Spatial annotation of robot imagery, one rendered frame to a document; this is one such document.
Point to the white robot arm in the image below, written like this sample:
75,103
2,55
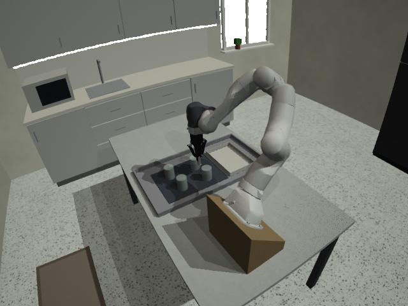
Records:
246,203

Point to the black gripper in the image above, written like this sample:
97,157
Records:
199,146

